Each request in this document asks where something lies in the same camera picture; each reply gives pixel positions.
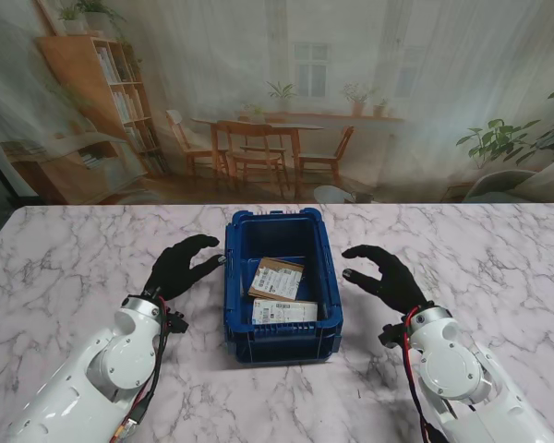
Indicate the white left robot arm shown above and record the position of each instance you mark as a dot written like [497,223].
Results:
[83,383]

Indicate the blue plastic turnover box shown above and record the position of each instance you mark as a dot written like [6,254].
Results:
[281,341]

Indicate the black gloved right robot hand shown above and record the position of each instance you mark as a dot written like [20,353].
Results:
[388,277]

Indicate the small labelled cardboard package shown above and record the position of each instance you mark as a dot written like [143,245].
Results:
[274,279]

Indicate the large labelled cardboard package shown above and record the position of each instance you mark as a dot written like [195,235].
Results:
[281,311]

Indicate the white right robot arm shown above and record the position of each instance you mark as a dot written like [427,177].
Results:
[471,383]

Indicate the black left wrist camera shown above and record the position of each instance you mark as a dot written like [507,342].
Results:
[175,320]

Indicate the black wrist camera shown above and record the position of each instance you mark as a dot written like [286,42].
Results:
[392,336]
[175,320]

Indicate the printed room scene backdrop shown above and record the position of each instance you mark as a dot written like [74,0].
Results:
[277,69]

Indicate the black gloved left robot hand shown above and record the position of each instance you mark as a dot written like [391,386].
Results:
[180,272]

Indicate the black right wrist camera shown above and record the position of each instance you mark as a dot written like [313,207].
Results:
[392,336]

